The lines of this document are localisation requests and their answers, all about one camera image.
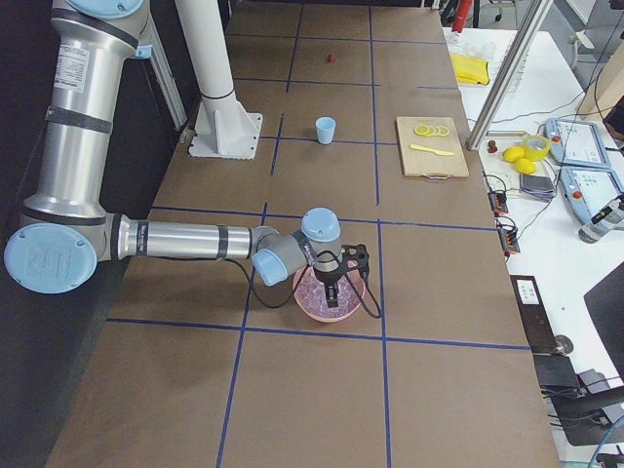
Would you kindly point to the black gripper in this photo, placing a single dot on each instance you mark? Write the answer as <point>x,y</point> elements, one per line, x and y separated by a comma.
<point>326,279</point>

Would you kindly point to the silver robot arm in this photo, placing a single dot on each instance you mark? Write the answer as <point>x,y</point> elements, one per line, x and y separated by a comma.
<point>65,232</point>

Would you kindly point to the light blue cup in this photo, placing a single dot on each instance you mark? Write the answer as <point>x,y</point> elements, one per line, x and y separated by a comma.
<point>325,128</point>

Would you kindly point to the pink bowl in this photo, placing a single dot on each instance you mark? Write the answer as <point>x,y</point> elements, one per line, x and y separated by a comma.
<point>353,278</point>

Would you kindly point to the wooden cutting board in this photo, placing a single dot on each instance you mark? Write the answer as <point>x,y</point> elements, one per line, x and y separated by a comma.
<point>426,165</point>

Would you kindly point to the yellow plastic knife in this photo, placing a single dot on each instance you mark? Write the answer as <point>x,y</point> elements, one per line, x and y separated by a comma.
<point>437,152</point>

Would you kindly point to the white pillar with base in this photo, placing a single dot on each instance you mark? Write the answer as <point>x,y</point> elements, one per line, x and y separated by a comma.
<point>223,128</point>

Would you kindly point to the spare strawberry on desk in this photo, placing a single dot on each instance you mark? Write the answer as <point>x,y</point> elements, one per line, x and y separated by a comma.
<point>492,145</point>

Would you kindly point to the whole lemon one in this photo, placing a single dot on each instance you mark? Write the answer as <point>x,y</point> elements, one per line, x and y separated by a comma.
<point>513,154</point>

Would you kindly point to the whole lemon two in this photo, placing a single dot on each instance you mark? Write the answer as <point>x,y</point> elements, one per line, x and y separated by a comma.
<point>524,166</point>

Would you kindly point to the purple notebook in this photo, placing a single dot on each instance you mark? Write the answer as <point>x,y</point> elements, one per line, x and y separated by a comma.
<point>538,186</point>

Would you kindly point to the yellow tape roll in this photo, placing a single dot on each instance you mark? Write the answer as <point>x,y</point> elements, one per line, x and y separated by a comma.
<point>536,147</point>

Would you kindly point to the yellow cloth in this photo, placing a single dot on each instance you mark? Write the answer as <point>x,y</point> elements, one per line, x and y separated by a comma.
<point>470,70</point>

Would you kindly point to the black monitor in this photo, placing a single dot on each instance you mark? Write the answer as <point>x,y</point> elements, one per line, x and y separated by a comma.
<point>605,306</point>

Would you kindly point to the lower teach pendant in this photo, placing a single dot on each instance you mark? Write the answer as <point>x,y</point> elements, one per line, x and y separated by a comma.
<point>587,190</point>

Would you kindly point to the teach pendant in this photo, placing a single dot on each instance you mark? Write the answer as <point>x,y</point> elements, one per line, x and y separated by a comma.
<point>587,190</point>
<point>576,143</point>

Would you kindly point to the upper teach pendant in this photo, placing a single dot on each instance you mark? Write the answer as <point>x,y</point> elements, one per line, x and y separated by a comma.
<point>576,143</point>

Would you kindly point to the red fire extinguisher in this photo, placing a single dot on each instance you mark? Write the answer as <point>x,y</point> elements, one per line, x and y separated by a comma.
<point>462,11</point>

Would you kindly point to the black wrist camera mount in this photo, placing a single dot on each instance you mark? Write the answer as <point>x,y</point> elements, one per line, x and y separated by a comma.
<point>356,258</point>

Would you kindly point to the aluminium frame post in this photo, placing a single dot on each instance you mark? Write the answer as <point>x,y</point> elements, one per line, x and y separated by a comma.
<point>534,17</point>

